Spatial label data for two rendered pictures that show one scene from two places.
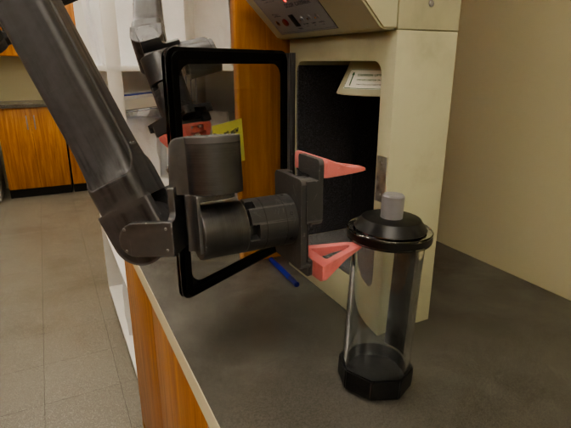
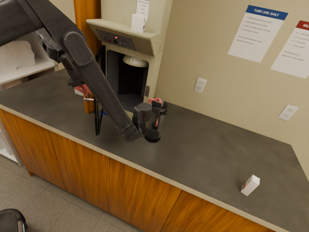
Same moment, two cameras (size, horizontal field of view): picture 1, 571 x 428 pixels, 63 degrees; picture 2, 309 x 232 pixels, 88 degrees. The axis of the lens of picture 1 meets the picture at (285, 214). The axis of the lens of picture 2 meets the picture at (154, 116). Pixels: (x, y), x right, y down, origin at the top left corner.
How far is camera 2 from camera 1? 54 cm
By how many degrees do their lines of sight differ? 48
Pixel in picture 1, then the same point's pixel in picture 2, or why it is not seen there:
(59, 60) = (113, 100)
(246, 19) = (84, 31)
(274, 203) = (152, 115)
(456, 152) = not seen: hidden behind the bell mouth
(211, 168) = (149, 115)
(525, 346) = (169, 118)
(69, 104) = (116, 111)
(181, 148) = (141, 112)
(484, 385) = (169, 130)
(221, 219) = (148, 124)
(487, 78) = not seen: hidden behind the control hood
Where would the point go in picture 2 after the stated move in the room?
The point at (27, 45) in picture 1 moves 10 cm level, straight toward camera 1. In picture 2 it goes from (104, 97) to (134, 108)
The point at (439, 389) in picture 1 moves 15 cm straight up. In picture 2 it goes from (163, 134) to (168, 116)
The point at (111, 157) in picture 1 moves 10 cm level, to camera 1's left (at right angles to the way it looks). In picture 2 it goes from (126, 120) to (100, 130)
